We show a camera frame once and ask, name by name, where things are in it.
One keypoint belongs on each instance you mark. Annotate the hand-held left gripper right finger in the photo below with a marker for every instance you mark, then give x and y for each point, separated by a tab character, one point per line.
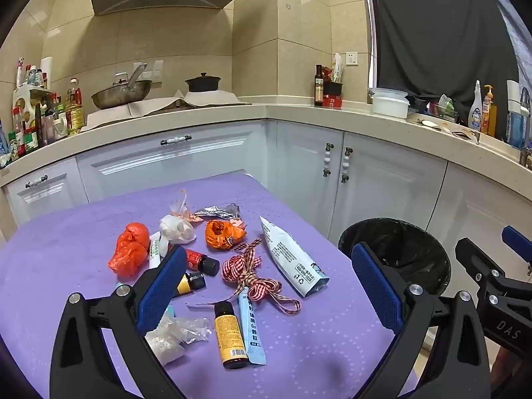
376	286

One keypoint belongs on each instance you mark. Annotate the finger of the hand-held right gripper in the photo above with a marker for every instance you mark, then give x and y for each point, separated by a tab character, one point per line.
471	255
517	241

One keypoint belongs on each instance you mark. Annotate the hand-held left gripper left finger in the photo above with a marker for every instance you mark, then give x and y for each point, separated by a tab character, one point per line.
162	286

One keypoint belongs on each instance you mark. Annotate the small bottle yellow green label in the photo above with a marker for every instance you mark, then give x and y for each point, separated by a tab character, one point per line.
191	282

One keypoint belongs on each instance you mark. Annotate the green white tube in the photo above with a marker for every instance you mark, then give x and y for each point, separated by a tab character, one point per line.
154	251

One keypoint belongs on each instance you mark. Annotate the red bottle black cap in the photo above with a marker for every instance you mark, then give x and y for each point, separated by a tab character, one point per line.
197	259

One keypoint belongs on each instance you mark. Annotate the large orange plastic bag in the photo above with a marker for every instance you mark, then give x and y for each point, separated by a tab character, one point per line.
126	249

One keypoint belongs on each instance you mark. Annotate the trash bin with black liner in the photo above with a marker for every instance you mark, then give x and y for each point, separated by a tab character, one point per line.
407	245

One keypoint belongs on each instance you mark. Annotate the clear plastic wrap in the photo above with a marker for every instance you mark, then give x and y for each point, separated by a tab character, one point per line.
166	341

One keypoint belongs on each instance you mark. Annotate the white tissue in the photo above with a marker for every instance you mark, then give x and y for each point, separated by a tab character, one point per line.
174	228

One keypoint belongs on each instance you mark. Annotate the small printed orange bag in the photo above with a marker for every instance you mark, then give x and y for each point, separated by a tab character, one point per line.
218	237

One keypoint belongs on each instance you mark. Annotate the clear orange candy wrapper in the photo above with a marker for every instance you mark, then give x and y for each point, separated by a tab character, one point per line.
181	210

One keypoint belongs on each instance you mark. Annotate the brown bottle yellow label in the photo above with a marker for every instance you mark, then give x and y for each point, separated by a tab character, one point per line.
230	336

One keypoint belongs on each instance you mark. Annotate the red checked ribbon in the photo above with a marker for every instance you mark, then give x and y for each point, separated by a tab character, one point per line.
245	268

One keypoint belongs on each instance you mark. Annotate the silver foil wrapper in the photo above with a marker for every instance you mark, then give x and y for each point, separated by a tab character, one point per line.
216	212

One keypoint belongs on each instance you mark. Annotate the white snack pouch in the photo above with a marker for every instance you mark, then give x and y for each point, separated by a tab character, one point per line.
286	257

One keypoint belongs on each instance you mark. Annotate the light blue ointment tube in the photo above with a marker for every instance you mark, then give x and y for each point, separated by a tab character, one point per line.
251	332

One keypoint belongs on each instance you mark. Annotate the purple tablecloth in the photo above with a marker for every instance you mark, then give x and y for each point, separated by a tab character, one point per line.
62	249

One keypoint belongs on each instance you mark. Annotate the orange pump soap bottle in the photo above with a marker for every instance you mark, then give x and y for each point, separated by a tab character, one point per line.
489	114

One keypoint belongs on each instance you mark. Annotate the white spray bottle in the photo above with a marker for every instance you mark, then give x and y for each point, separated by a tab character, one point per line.
476	110

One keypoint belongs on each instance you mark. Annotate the steel faucet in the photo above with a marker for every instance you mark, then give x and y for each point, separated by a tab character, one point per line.
526	104

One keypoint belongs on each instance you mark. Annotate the small white dish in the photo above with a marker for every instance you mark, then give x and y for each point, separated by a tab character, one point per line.
428	124

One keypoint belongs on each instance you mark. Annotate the white faucet water filter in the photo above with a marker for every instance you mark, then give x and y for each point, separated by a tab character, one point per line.
513	95

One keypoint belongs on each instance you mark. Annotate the green packet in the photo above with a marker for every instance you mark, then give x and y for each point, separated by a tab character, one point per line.
447	106

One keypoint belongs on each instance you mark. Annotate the white stacked plastic containers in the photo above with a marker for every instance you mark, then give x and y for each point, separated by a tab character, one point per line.
390	104

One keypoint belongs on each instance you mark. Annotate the brown paper stove cover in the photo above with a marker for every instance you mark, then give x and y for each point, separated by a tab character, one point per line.
166	106

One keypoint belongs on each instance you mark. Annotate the red patterned box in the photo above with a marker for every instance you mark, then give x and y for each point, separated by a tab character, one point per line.
332	102

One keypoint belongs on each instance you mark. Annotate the cooking oil bottle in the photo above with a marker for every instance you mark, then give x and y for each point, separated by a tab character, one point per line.
75	112

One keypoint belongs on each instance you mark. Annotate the steel wok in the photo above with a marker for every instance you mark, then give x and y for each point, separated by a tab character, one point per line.
120	95

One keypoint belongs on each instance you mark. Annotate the dark sauce bottle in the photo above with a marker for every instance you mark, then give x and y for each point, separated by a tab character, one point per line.
319	91

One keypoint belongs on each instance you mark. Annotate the grey blue patterned curtain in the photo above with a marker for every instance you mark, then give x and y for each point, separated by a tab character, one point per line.
519	37

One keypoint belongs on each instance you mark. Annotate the group of condiment bottles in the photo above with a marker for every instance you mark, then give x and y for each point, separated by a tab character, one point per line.
37	124

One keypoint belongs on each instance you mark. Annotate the black pot with lid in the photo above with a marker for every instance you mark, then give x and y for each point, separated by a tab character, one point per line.
202	85

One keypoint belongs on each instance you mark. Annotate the red snack packet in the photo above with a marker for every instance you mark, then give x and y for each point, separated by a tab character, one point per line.
328	75

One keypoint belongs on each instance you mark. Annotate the white paper packet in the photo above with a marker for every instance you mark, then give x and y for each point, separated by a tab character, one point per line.
337	66

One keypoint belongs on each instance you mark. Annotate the black cloth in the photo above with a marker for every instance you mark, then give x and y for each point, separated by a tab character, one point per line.
436	29

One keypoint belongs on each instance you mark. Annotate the white paper towel roll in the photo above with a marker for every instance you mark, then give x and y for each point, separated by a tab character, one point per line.
46	70

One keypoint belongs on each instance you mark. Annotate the white wall switches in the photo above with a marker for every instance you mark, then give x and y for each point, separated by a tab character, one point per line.
157	70

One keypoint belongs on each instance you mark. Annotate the white wall socket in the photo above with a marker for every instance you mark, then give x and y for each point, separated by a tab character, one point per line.
351	58

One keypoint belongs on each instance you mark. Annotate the silver window frame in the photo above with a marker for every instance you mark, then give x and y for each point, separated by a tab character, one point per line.
369	29

